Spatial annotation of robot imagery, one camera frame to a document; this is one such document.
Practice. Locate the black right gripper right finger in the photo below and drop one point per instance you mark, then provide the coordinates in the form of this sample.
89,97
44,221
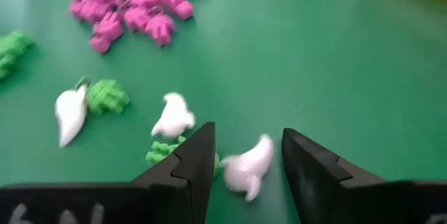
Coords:
314,182

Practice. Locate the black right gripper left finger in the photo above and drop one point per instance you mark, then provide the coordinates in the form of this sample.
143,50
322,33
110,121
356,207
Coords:
192,168

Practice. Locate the white ghost figure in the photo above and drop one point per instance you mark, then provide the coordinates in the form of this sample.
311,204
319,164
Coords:
71,112
174,116
246,171

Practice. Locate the green small pieces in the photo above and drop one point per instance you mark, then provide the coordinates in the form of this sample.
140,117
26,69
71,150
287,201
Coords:
14,42

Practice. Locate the green table mat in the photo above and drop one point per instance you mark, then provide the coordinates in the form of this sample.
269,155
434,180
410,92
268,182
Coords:
314,77

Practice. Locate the pile of magenta objects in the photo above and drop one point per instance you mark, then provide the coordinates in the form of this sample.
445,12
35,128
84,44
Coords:
89,6

